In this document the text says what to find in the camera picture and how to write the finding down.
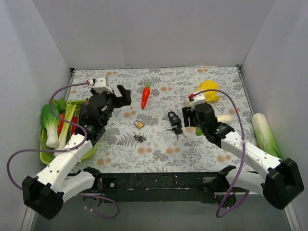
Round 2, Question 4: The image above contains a floral tablecloth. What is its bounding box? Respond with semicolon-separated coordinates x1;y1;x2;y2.
68;66;256;173

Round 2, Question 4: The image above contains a yellow napa cabbage toy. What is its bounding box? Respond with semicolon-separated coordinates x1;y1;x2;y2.
184;80;221;106

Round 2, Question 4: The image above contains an orange toy carrot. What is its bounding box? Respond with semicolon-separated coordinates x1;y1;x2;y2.
141;81;152;110

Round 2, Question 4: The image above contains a black key bunch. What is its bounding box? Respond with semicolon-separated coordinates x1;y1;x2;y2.
167;124;187;140

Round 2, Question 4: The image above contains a black padlock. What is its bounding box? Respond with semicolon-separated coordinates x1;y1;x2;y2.
167;111;181;126

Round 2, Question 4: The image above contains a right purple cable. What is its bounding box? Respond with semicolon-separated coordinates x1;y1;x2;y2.
192;89;251;218

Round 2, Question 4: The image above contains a large green napa cabbage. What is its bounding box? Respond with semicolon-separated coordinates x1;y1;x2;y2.
251;113;282;159

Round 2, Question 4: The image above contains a purple eggplant toy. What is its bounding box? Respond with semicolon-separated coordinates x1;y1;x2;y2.
79;98;89;121

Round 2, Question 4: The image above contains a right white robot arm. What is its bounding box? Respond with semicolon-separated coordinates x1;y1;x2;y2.
182;103;304;210

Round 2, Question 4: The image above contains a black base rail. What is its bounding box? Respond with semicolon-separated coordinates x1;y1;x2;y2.
72;172;251;205

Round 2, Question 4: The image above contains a celery stalk toy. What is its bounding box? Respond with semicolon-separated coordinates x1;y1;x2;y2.
55;101;77;150

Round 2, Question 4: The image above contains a red chili pepper toy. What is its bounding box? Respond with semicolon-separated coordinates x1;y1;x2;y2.
71;116;78;135

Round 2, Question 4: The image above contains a green leafy lettuce toy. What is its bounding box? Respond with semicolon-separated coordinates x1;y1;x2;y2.
52;97;66;114

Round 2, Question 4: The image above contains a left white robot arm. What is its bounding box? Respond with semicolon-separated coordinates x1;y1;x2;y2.
22;85;131;219

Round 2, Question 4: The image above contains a small brass padlock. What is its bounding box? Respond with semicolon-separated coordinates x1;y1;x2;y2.
134;120;144;129

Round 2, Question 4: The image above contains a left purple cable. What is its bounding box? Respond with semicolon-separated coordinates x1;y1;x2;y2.
6;80;120;219

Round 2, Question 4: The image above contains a purple cable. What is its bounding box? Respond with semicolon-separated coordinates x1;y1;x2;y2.
192;89;251;218
6;80;120;219

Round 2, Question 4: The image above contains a green plastic tray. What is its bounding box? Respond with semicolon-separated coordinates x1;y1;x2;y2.
39;100;97;165

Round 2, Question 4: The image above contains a bok choy toy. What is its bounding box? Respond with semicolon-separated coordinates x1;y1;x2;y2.
40;104;60;149

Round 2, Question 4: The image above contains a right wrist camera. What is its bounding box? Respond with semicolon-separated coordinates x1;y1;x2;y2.
184;93;205;108

